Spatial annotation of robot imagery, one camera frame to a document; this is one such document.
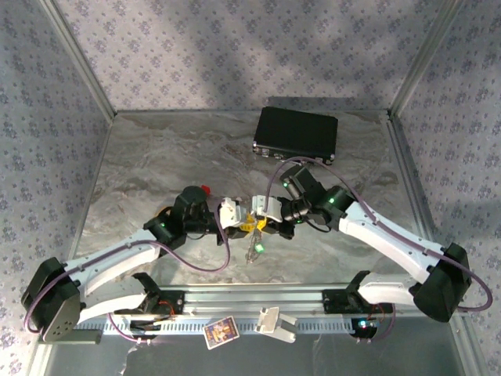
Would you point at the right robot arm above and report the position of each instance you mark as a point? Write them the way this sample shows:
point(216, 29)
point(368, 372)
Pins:
point(391, 243)

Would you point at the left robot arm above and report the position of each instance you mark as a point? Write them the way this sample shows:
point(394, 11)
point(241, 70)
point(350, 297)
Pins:
point(113, 260)

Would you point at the red block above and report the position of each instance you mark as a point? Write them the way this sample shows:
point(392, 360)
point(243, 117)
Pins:
point(205, 190)

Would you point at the black briefcase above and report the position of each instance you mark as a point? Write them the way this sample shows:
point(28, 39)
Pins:
point(295, 133)

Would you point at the colourful playing card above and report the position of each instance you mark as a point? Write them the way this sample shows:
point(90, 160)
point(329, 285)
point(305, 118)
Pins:
point(221, 333)

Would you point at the circuit board with LED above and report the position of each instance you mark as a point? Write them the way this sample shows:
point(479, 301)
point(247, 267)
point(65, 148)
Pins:
point(364, 325)

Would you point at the dark grey bar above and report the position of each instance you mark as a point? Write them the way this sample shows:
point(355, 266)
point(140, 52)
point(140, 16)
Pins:
point(90, 337)

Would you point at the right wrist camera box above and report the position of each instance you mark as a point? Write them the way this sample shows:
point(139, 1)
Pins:
point(272, 207)

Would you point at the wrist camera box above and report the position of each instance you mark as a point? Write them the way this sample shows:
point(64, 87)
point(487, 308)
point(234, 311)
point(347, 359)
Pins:
point(231, 213)
point(272, 207)

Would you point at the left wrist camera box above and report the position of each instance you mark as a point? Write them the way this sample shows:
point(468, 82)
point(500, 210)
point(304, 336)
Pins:
point(231, 213)

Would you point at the wide aluminium base rail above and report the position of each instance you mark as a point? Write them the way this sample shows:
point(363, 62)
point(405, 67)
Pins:
point(254, 301)

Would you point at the aluminium frame rail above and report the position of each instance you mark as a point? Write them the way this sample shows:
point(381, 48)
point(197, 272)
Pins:
point(411, 184)
point(235, 113)
point(100, 156)

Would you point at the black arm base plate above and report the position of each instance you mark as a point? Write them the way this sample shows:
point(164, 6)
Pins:
point(332, 301)
point(178, 304)

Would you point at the white plastic bracket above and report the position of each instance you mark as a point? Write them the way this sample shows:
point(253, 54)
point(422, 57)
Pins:
point(274, 321)

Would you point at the aluminium frame post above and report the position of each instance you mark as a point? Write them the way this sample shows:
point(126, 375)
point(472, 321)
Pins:
point(79, 58)
point(426, 55)

